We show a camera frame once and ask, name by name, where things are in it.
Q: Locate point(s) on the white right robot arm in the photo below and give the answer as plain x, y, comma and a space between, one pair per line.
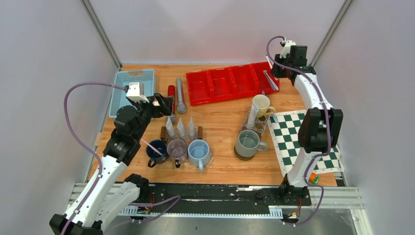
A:
321, 125

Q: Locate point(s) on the silver microphone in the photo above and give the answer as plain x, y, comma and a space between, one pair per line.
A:
181, 106

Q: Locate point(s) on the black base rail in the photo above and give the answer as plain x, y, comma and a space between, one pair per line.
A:
221, 199

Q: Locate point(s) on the clear textured plastic sheet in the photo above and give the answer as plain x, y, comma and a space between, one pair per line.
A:
259, 126

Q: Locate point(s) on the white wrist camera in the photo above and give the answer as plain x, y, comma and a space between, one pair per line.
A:
135, 92
286, 47

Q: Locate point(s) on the grey toothpaste tube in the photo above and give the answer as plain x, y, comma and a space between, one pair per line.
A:
181, 128

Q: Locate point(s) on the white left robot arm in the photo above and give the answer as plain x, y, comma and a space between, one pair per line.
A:
94, 210

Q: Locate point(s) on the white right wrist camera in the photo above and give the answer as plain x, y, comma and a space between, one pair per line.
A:
286, 47

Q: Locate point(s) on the cream yellow mug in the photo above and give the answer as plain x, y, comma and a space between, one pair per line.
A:
262, 106

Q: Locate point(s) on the white toothbrush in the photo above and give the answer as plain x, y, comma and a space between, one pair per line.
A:
269, 61

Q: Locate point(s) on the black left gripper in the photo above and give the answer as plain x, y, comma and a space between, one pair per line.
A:
165, 107

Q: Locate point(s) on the orange green tape roll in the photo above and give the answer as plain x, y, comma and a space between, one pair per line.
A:
314, 178

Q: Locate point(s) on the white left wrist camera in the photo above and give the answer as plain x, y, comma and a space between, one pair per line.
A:
135, 92

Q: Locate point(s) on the light blue plastic basket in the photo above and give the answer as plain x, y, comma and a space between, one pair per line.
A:
124, 78

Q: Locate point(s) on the purple grey mug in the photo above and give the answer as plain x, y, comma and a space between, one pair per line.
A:
177, 150

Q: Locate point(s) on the grey green mug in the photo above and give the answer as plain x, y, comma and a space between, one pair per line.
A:
248, 144

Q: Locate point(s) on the aluminium corner frame post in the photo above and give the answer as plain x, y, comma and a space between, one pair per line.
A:
331, 31

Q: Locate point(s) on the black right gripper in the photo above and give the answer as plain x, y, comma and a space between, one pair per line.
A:
275, 72

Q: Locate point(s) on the dark blue mug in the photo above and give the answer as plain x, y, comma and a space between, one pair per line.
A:
160, 160

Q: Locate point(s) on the red glitter microphone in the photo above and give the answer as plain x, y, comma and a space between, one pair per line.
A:
172, 92

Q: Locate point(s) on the brown oval wooden tray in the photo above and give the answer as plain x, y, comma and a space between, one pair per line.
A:
248, 142

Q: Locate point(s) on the left aluminium frame post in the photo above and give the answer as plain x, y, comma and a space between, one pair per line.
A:
101, 33

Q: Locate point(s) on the red bin with clear sheet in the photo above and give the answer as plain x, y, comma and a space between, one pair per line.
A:
223, 88

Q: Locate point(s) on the light blue mug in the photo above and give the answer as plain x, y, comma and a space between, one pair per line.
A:
199, 154

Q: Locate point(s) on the green white chessboard mat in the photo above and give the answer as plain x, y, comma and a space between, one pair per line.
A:
284, 128

